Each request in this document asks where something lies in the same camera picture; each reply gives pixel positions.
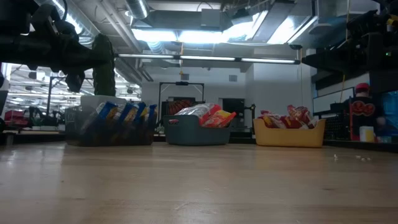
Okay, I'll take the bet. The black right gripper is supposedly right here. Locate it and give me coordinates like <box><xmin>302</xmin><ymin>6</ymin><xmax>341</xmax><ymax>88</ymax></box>
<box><xmin>300</xmin><ymin>32</ymin><xmax>376</xmax><ymax>75</ymax></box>

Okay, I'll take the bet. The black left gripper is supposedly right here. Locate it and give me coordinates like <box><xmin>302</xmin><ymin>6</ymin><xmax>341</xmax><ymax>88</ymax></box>
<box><xmin>46</xmin><ymin>35</ymin><xmax>112</xmax><ymax>93</ymax></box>

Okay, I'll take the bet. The orange chicken ramen package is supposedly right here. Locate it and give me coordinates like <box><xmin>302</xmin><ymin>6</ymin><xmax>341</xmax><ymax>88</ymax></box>
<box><xmin>201</xmin><ymin>109</ymin><xmax>238</xmax><ymax>129</ymax></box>
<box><xmin>175</xmin><ymin>103</ymin><xmax>223</xmax><ymax>126</ymax></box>

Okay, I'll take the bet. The red cap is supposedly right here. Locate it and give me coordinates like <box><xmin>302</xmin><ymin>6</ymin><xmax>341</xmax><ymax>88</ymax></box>
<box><xmin>354</xmin><ymin>82</ymin><xmax>371</xmax><ymax>93</ymax></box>

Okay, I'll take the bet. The person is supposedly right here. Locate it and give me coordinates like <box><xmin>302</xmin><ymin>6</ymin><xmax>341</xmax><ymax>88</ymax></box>
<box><xmin>343</xmin><ymin>82</ymin><xmax>388</xmax><ymax>141</ymax></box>

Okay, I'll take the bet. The black perforated crate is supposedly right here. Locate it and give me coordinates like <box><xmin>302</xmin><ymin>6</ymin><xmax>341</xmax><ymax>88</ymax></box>
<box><xmin>323</xmin><ymin>114</ymin><xmax>351</xmax><ymax>141</ymax></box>

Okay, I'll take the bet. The translucent grey plastic bin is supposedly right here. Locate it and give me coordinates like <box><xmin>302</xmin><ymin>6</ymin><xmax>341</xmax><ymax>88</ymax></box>
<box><xmin>64</xmin><ymin>104</ymin><xmax>159</xmax><ymax>147</ymax></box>

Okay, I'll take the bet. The yellow plastic bin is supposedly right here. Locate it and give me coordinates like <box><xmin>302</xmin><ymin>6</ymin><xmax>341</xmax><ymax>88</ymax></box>
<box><xmin>252</xmin><ymin>118</ymin><xmax>327</xmax><ymax>148</ymax></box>

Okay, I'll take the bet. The white canister yellow label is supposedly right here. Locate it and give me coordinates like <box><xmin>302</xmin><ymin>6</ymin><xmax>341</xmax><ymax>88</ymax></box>
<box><xmin>359</xmin><ymin>125</ymin><xmax>376</xmax><ymax>143</ymax></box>

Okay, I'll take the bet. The black stand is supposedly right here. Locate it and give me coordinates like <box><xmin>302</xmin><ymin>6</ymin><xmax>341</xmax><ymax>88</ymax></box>
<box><xmin>243</xmin><ymin>103</ymin><xmax>257</xmax><ymax>129</ymax></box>

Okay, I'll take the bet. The red striped object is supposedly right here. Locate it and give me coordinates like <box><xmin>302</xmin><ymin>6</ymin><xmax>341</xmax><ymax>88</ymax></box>
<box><xmin>167</xmin><ymin>99</ymin><xmax>197</xmax><ymax>116</ymax></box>

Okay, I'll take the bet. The red box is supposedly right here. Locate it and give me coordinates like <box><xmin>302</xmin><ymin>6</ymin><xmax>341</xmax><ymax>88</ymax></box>
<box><xmin>3</xmin><ymin>110</ymin><xmax>26</xmax><ymax>128</ymax></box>

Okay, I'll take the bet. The long ceiling light fixture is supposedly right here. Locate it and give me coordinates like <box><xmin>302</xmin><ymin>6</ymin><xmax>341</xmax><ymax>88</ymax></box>
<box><xmin>115</xmin><ymin>52</ymin><xmax>302</xmax><ymax>65</ymax></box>

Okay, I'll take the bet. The blue-grey plastic bin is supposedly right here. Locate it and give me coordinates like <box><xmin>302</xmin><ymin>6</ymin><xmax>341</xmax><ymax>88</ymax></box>
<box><xmin>162</xmin><ymin>114</ymin><xmax>233</xmax><ymax>147</ymax></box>

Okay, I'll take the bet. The white wall board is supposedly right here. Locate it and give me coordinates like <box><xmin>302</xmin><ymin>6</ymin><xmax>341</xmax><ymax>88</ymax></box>
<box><xmin>312</xmin><ymin>86</ymin><xmax>356</xmax><ymax>114</ymax></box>

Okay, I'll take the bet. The black station frame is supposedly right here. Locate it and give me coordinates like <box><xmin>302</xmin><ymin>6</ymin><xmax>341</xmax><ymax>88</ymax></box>
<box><xmin>45</xmin><ymin>75</ymin><xmax>84</xmax><ymax>126</ymax></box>

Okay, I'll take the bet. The silver round air duct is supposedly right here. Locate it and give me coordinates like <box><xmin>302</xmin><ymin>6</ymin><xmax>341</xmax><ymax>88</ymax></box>
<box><xmin>125</xmin><ymin>0</ymin><xmax>150</xmax><ymax>20</ymax></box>

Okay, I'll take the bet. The yellow hanging cord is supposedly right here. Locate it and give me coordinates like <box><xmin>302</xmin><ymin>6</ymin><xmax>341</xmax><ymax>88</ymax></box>
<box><xmin>179</xmin><ymin>42</ymin><xmax>185</xmax><ymax>77</ymax></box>

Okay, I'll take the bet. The black camera rig frame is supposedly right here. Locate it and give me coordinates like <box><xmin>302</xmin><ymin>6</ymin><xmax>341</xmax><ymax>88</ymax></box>
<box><xmin>157</xmin><ymin>81</ymin><xmax>206</xmax><ymax>116</ymax></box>

